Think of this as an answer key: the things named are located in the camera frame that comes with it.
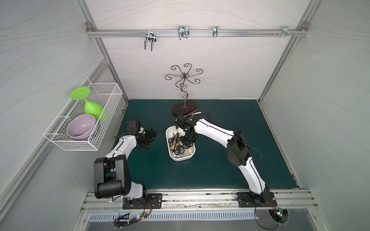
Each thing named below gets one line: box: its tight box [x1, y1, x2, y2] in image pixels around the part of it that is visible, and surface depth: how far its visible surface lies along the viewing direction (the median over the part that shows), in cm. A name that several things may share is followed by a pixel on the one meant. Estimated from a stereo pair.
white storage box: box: [165, 125, 196, 162], surface depth 92 cm
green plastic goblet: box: [70, 86, 109, 123], surface depth 64 cm
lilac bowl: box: [66, 114, 97, 141], surface depth 62 cm
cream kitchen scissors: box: [181, 146, 195, 157], surface depth 92 cm
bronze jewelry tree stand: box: [164, 63, 204, 116], surface depth 98 cm
